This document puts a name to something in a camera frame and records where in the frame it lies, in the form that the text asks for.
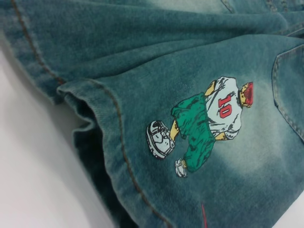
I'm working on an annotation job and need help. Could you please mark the blue denim shorts with print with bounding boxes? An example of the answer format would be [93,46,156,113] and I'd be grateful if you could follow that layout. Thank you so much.
[0,0,304,228]

